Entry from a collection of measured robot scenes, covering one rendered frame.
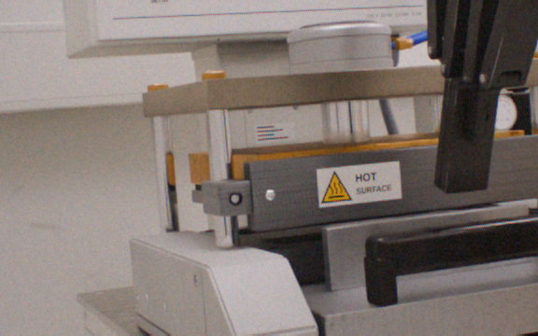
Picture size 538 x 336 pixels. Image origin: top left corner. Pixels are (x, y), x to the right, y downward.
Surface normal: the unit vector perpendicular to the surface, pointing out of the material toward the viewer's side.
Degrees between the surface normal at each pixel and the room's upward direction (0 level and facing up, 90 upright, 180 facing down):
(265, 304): 41
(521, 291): 90
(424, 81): 90
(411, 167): 90
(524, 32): 123
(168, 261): 90
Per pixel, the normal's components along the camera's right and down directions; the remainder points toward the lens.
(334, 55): -0.18, 0.07
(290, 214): 0.36, 0.02
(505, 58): 0.33, 0.57
